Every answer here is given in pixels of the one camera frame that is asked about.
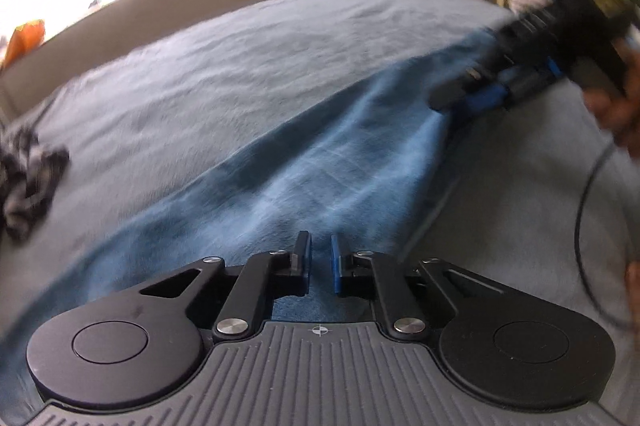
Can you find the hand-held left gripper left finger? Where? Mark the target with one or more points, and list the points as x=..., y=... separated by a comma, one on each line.
x=302, y=263

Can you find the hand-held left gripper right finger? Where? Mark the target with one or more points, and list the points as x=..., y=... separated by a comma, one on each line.
x=336, y=266

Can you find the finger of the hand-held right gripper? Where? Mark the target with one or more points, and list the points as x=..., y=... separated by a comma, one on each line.
x=475, y=80
x=500, y=98

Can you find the blue jeans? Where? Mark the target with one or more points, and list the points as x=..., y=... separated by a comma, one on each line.
x=300, y=176

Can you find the person's right hand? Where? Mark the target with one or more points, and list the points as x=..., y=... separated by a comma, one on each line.
x=627, y=115

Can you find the black grey checked garment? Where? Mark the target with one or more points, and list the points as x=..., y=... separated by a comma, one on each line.
x=30, y=186

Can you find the orange bag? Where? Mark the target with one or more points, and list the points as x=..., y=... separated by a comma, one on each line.
x=25, y=40

